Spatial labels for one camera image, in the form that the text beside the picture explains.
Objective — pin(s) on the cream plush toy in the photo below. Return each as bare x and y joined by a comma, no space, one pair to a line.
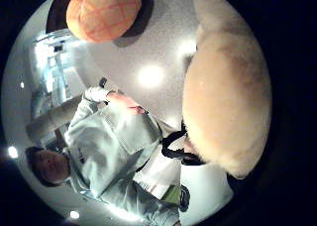
228,100

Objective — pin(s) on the the person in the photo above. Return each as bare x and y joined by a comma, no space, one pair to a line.
99,153

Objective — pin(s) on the small black object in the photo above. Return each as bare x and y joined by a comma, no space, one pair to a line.
103,82

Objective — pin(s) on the round ceiling lamp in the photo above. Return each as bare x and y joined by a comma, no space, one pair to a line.
74,214
13,152

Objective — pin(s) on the beige round pillar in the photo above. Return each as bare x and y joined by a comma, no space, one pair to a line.
52,118

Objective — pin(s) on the bright glass window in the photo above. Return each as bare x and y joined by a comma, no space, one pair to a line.
54,70

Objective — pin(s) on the orange checked plush toy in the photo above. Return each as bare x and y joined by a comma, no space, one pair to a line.
103,13

